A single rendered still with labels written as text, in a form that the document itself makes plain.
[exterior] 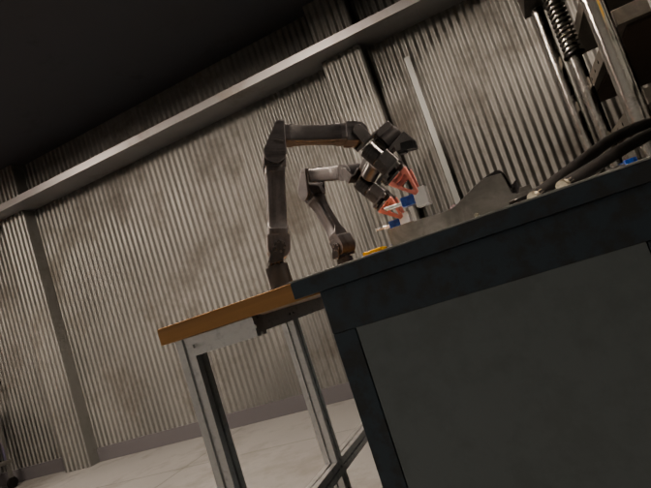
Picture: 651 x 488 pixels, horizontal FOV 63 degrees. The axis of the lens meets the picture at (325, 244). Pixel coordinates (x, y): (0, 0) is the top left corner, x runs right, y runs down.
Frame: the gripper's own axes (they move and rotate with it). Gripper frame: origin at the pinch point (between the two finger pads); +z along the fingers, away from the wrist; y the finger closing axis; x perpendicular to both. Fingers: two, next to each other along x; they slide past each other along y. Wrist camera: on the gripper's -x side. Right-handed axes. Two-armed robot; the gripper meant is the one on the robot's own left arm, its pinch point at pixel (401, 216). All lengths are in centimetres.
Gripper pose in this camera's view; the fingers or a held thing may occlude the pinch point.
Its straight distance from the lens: 183.8
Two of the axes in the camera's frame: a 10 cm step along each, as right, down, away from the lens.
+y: 3.7, -0.5, 9.3
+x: -5.7, 7.7, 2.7
